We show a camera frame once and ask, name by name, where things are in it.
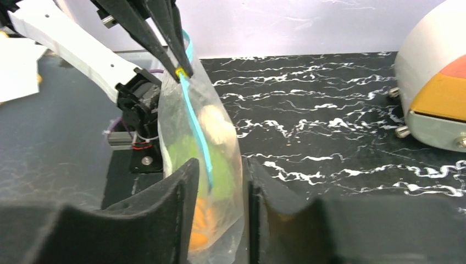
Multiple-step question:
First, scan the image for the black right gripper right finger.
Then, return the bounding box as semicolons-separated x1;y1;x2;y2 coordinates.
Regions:
242;158;465;263

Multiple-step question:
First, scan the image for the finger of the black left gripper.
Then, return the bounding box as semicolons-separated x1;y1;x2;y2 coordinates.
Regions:
92;0;180;83
143;0;193;79

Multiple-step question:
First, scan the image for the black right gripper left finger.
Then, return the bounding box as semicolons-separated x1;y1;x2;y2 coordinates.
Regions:
1;158;199;263

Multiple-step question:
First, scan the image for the toy orange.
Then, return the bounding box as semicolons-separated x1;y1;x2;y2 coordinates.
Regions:
189;198;217;251

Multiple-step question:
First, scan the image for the green toy leaf vegetable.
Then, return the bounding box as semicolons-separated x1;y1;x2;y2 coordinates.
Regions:
167;135;236;202

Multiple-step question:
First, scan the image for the clear blue zip top bag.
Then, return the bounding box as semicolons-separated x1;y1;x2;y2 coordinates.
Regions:
158;32;244;263

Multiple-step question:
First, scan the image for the toy mushroom slice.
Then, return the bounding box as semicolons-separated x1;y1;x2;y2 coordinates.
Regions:
198;104;236;145

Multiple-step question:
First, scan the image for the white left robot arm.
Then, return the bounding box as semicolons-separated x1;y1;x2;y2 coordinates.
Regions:
1;0;193;151

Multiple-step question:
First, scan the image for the cream cylindrical container orange lid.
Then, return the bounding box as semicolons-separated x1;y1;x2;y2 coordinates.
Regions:
389;0;465;152

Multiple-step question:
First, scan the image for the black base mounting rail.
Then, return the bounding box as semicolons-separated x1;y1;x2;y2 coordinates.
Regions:
101;139;163;210

